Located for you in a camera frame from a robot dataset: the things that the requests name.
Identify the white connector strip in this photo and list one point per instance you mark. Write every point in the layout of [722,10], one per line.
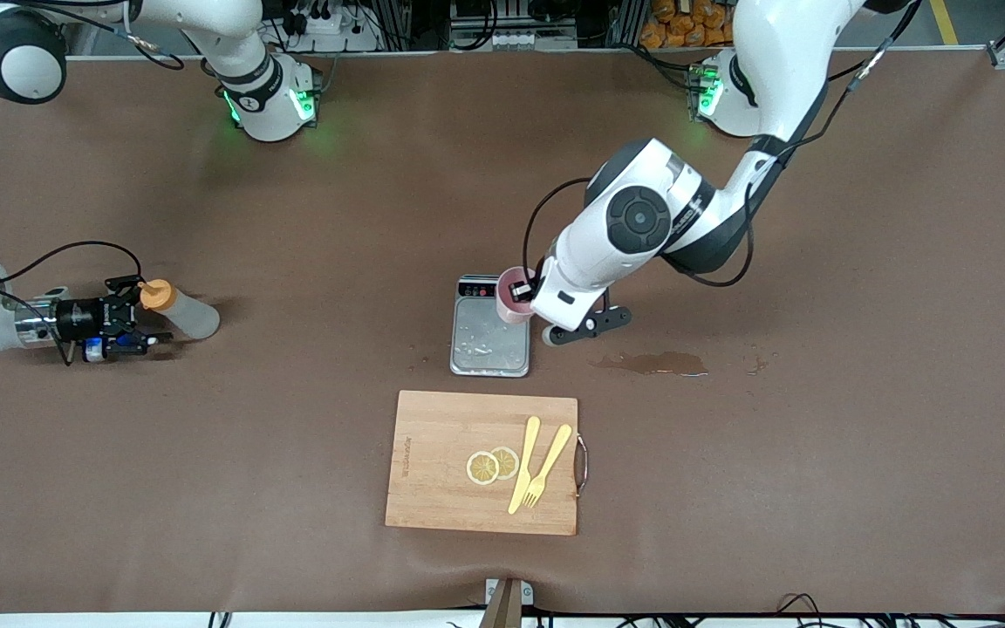
[511,39]

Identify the spilled brown liquid puddle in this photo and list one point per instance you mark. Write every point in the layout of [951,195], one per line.
[659,362]

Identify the yellow plastic fork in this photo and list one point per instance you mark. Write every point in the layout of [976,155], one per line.
[554,453]

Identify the pink plastic cup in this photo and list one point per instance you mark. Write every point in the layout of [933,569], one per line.
[511,312]

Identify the yellow plastic knife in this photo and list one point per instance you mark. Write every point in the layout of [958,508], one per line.
[527,453]

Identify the silver digital kitchen scale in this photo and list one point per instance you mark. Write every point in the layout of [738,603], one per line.
[481,344]

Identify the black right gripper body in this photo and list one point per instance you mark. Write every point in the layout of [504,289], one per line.
[81,319]

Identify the lemon slice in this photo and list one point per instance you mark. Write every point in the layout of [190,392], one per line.
[481,468]

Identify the orange snack packets pile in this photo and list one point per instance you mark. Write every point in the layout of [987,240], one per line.
[686,22]

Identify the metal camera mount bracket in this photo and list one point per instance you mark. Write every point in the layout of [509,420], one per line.
[507,602]

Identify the small liquid droplet splash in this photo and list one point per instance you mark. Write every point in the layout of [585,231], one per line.
[755,366]

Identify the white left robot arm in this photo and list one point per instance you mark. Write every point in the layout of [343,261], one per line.
[782,52]

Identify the white power strip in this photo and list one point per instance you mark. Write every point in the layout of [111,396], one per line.
[328,22]

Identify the translucent sauce bottle orange cap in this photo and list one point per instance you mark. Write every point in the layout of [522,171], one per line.
[188,316]

